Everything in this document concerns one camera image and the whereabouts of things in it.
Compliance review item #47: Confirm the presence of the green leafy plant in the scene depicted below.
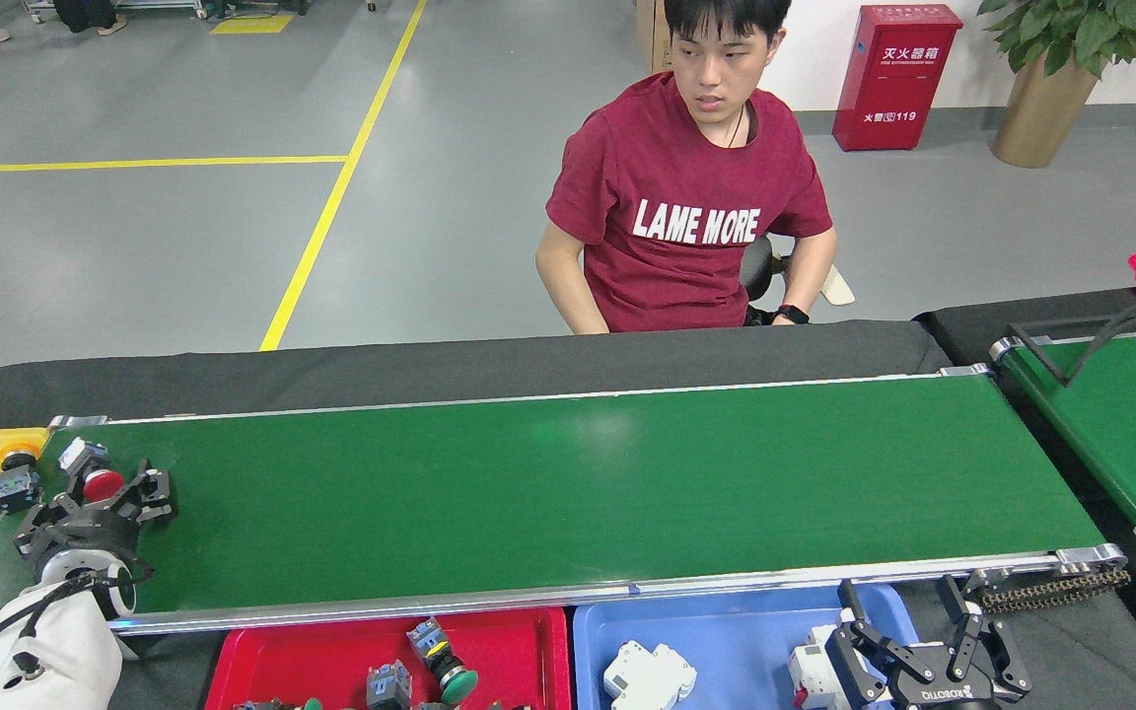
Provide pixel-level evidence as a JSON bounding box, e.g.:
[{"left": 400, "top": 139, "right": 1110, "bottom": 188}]
[{"left": 977, "top": 0, "right": 1136, "bottom": 78}]

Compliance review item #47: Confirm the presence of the red plastic tray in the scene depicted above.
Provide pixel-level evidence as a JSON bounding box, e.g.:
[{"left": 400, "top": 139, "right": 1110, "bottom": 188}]
[{"left": 205, "top": 606, "right": 572, "bottom": 710}]

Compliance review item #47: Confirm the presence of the grey office chair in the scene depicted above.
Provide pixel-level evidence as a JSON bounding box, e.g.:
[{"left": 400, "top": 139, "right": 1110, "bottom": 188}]
[{"left": 741, "top": 235, "right": 856, "bottom": 326}]

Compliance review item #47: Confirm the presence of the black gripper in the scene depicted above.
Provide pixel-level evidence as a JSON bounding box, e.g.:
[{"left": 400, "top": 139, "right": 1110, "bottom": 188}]
[
  {"left": 16, "top": 461, "right": 178, "bottom": 573},
  {"left": 824, "top": 575, "right": 1032, "bottom": 710}
]

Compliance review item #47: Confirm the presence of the blue plastic tray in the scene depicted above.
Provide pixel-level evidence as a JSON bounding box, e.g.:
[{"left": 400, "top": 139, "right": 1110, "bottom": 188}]
[{"left": 573, "top": 584, "right": 919, "bottom": 710}]

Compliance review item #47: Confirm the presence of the brown cardboard box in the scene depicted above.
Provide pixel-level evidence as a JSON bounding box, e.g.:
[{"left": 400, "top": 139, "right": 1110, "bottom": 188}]
[{"left": 636, "top": 0, "right": 673, "bottom": 75}]

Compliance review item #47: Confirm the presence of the gold plant pot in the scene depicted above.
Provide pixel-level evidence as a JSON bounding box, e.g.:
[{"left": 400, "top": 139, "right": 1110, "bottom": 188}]
[{"left": 992, "top": 47, "right": 1101, "bottom": 169}]

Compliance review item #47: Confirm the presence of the conveyor drive chain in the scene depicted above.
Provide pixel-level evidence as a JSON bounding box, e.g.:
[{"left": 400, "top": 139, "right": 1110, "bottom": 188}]
[{"left": 977, "top": 567, "right": 1131, "bottom": 614}]

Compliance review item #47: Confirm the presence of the black cable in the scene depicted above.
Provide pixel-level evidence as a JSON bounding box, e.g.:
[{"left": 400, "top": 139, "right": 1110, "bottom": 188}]
[{"left": 1007, "top": 286, "right": 1136, "bottom": 388}]

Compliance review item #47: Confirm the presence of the white circuit breaker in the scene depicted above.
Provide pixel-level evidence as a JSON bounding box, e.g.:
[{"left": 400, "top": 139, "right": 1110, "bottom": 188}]
[
  {"left": 603, "top": 640, "right": 698, "bottom": 710},
  {"left": 788, "top": 623, "right": 860, "bottom": 710}
]

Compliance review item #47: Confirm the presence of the red fire extinguisher box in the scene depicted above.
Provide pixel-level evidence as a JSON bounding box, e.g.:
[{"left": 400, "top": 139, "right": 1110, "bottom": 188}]
[{"left": 832, "top": 4, "right": 963, "bottom": 152}]

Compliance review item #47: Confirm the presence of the red mushroom button switch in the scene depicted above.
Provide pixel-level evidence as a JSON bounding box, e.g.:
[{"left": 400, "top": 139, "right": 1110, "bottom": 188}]
[
  {"left": 59, "top": 438, "right": 126, "bottom": 503},
  {"left": 366, "top": 660, "right": 413, "bottom": 710}
]

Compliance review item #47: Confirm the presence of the small black table cloth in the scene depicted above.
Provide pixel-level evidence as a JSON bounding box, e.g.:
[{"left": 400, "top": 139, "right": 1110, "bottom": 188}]
[{"left": 913, "top": 286, "right": 1136, "bottom": 642}]

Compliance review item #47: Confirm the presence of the long green conveyor belt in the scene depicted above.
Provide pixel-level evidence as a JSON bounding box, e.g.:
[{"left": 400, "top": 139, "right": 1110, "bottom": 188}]
[{"left": 0, "top": 363, "right": 1128, "bottom": 657}]

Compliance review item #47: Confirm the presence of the large black table cloth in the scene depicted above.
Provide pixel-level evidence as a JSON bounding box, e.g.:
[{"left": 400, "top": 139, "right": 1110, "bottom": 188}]
[{"left": 0, "top": 318, "right": 1136, "bottom": 710}]

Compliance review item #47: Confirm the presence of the short green conveyor belt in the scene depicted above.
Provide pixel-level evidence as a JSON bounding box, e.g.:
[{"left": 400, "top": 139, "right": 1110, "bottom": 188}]
[{"left": 988, "top": 323, "right": 1136, "bottom": 549}]

